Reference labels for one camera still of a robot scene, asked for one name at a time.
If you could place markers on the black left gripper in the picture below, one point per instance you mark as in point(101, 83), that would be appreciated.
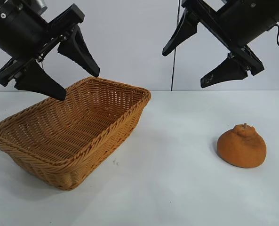
point(19, 30)

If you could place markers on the bumpy orange fruit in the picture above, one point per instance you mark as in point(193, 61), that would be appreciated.
point(240, 150)

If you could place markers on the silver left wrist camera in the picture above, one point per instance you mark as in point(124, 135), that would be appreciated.
point(40, 3)

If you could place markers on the woven wicker basket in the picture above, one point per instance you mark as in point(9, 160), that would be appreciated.
point(71, 131)

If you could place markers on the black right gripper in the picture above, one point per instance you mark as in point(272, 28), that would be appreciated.
point(242, 21)

